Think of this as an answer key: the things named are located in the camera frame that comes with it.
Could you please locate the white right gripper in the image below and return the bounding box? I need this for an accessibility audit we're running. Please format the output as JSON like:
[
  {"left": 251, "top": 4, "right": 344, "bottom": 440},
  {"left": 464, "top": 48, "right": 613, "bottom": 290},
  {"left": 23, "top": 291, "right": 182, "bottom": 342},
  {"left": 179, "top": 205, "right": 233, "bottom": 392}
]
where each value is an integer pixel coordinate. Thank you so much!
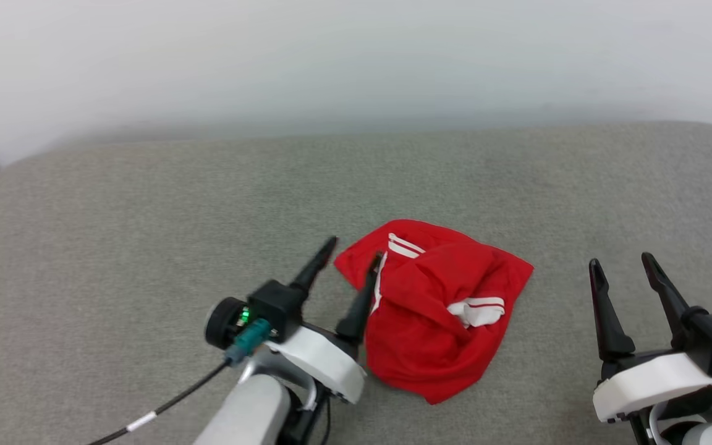
[{"left": 588, "top": 252, "right": 712, "bottom": 425}]

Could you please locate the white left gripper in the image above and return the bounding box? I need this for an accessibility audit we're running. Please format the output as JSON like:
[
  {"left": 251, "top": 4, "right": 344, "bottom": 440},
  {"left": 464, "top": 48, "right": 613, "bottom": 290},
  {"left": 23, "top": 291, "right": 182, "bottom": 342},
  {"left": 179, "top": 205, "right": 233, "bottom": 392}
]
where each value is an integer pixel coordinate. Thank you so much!
[{"left": 266, "top": 236, "right": 385, "bottom": 405}]

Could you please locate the red and white jersey shirt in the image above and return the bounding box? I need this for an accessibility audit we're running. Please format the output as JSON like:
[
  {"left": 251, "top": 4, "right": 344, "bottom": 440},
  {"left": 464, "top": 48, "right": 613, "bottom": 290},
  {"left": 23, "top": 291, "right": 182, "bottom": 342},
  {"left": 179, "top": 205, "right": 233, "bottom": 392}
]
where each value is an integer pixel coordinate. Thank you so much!
[{"left": 334, "top": 219, "right": 535, "bottom": 405}]

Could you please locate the grey fabric sofa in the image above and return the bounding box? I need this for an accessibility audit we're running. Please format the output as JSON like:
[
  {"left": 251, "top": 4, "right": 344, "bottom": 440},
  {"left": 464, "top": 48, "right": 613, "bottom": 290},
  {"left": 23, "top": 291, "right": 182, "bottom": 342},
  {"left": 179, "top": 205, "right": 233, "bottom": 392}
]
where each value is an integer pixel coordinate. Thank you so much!
[{"left": 0, "top": 121, "right": 712, "bottom": 445}]

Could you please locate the black cable with teal plug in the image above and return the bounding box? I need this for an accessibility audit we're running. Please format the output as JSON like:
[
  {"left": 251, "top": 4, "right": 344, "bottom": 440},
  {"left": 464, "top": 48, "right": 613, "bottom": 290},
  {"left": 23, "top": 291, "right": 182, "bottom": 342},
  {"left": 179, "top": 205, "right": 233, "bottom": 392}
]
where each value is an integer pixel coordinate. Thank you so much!
[{"left": 87, "top": 318, "right": 273, "bottom": 445}]

